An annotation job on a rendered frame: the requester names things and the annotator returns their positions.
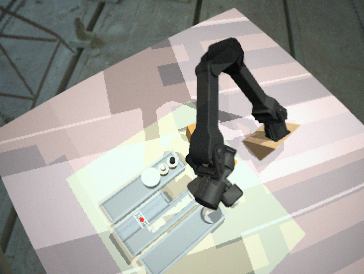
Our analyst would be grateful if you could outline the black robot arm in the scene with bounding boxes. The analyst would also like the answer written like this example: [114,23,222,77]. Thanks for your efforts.
[187,37,290,211]

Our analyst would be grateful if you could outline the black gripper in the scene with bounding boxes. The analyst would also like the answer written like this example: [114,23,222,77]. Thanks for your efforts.
[185,154,243,208]

